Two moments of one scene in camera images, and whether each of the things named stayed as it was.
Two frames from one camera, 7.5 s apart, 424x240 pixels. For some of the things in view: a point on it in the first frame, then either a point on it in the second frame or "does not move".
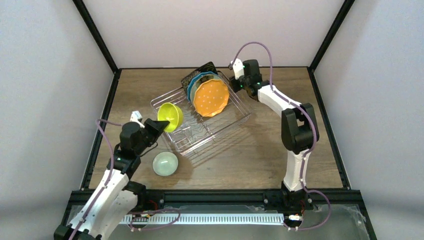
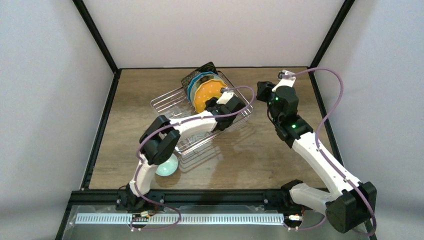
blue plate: x=195 y=79 does not move
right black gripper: x=244 y=81 to x=263 y=91
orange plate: x=210 y=97 does not move
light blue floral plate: x=197 y=82 does not move
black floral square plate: x=186 y=81 does not move
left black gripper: x=151 y=126 to x=214 y=108
